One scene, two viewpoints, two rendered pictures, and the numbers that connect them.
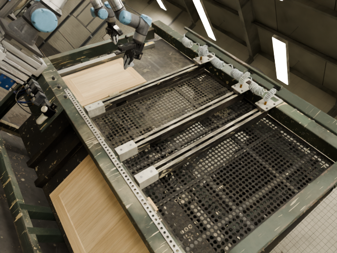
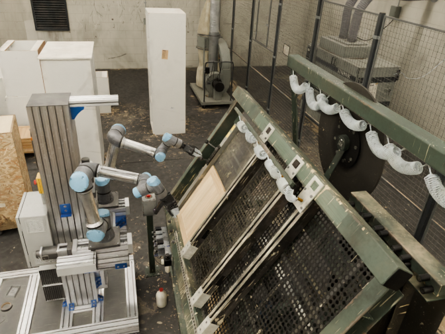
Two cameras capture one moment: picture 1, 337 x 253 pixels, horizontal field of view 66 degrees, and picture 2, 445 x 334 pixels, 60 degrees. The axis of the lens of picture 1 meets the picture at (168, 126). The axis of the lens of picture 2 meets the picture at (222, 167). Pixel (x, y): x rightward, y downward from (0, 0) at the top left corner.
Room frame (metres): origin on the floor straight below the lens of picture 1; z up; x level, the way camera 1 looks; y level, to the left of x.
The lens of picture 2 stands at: (0.30, -1.14, 2.93)
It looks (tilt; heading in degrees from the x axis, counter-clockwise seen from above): 29 degrees down; 41
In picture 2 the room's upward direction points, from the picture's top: 3 degrees clockwise
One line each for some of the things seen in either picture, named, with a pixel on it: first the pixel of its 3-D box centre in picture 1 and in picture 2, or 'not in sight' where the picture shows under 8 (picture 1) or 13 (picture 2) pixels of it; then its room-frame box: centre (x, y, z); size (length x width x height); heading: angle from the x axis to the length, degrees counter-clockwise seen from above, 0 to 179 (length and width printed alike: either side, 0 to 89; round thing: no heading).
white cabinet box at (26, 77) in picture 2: not in sight; (26, 67); (2.92, 5.51, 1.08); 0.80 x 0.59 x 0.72; 57
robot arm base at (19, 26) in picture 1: (26, 28); (103, 230); (1.44, 0.94, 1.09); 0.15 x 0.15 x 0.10
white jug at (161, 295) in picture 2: not in sight; (161, 296); (1.90, 0.88, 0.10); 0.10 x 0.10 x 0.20
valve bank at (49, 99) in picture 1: (34, 97); (161, 247); (1.91, 0.87, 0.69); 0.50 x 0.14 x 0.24; 56
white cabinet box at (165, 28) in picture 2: not in sight; (166, 73); (4.64, 3.98, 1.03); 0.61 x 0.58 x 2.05; 57
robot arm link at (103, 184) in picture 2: not in sight; (102, 182); (1.72, 1.36, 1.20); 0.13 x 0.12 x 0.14; 40
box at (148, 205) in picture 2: not in sight; (149, 205); (2.10, 1.27, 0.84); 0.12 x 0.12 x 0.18; 56
